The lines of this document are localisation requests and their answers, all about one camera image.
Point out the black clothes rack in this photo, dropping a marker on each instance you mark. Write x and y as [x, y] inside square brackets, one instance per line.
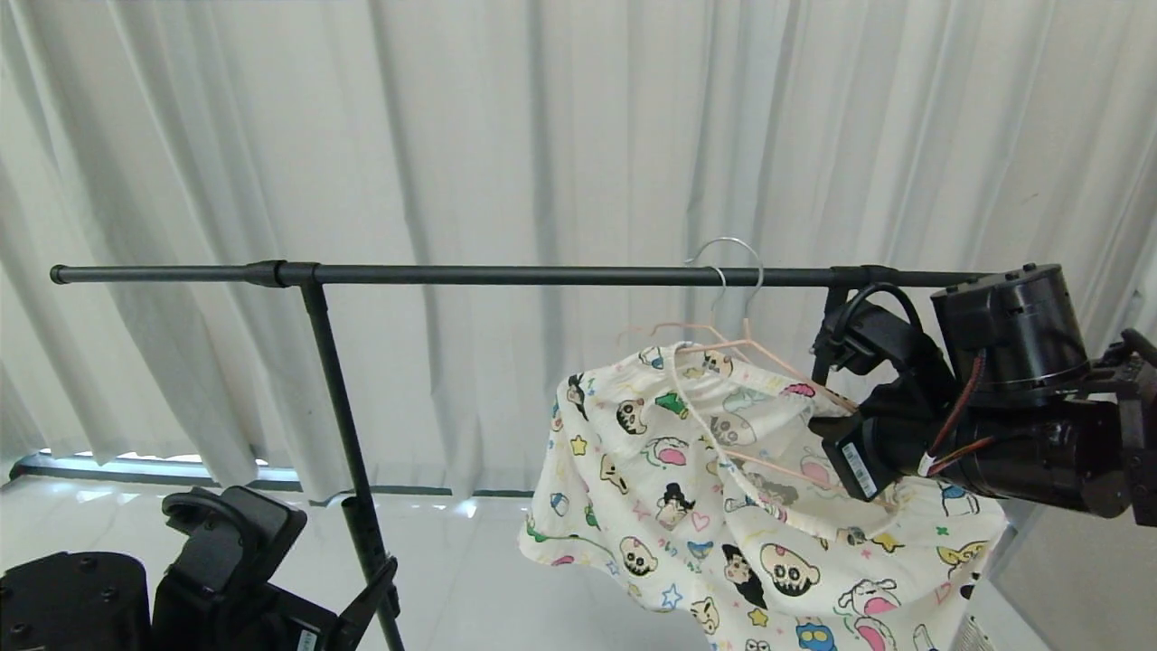
[497, 274]

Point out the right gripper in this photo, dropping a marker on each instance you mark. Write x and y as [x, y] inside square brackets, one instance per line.
[1021, 461]

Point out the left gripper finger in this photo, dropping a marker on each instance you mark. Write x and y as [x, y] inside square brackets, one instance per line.
[366, 606]

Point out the white curtain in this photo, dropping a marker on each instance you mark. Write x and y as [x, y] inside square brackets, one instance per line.
[452, 136]

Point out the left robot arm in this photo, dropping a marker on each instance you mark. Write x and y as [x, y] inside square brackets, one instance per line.
[72, 606]

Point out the window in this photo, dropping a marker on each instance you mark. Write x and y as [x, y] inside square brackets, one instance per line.
[136, 472]

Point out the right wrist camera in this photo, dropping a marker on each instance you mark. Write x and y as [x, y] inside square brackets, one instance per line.
[868, 348]

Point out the cream printed garment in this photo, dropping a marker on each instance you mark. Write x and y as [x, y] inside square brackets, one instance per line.
[651, 470]

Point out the pink clothes hanger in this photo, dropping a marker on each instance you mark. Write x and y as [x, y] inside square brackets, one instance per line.
[734, 240]
[720, 294]

